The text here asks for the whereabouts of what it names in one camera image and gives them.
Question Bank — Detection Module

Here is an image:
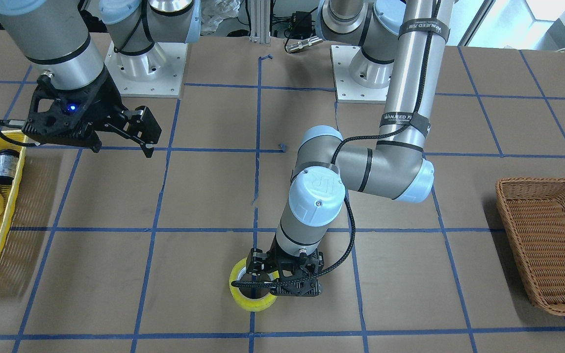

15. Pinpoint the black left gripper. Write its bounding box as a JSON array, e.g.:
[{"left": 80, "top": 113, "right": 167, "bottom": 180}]
[{"left": 246, "top": 240, "right": 324, "bottom": 283}]

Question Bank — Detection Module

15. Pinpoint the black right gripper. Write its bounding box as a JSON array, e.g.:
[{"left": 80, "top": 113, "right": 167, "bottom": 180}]
[{"left": 79, "top": 66, "right": 163, "bottom": 158}]

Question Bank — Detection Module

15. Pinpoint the yellow tape roll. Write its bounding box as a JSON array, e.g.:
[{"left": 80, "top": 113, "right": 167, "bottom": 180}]
[{"left": 229, "top": 258, "right": 277, "bottom": 312}]

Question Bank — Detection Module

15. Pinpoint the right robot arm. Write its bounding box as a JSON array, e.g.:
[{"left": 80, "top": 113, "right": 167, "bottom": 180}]
[{"left": 0, "top": 0, "right": 201, "bottom": 158}]

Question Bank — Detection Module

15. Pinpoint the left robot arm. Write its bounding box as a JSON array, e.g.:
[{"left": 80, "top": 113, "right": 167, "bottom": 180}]
[{"left": 233, "top": 0, "right": 454, "bottom": 288}]

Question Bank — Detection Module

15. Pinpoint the small dark bottle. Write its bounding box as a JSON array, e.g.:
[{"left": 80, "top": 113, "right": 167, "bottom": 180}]
[{"left": 0, "top": 149, "right": 20, "bottom": 185}]

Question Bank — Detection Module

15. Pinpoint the white crumpled plastic bag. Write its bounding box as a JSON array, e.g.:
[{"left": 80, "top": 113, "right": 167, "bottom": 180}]
[{"left": 200, "top": 0, "right": 242, "bottom": 35}]

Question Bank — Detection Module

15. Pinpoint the black power adapter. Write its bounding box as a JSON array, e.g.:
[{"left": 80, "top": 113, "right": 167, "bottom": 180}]
[{"left": 289, "top": 11, "right": 312, "bottom": 39}]

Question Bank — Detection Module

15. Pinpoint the silver metal connector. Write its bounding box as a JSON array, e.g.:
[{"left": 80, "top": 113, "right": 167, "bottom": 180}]
[{"left": 284, "top": 35, "right": 324, "bottom": 54}]

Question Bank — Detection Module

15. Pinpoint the brown wicker basket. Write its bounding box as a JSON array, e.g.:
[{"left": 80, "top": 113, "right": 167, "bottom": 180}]
[{"left": 495, "top": 177, "right": 565, "bottom": 316}]

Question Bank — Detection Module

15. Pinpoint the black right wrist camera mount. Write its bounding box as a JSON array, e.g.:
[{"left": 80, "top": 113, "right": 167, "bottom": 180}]
[{"left": 22, "top": 74, "right": 102, "bottom": 148}]

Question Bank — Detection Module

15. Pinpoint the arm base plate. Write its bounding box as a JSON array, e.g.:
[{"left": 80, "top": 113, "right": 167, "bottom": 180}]
[
  {"left": 331, "top": 45, "right": 394, "bottom": 103},
  {"left": 104, "top": 43, "right": 189, "bottom": 98}
]

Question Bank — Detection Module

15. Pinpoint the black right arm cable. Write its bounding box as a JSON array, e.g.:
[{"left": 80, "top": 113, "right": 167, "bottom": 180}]
[{"left": 0, "top": 119, "right": 43, "bottom": 148}]

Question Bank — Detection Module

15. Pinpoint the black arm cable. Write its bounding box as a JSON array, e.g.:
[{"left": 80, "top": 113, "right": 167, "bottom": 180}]
[
  {"left": 0, "top": 119, "right": 43, "bottom": 148},
  {"left": 231, "top": 0, "right": 442, "bottom": 289}
]

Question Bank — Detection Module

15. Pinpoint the aluminium frame post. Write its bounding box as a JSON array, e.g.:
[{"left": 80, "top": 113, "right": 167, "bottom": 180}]
[{"left": 246, "top": 0, "right": 272, "bottom": 46}]

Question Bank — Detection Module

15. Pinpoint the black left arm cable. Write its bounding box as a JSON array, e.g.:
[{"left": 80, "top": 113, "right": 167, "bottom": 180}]
[{"left": 231, "top": 0, "right": 442, "bottom": 289}]

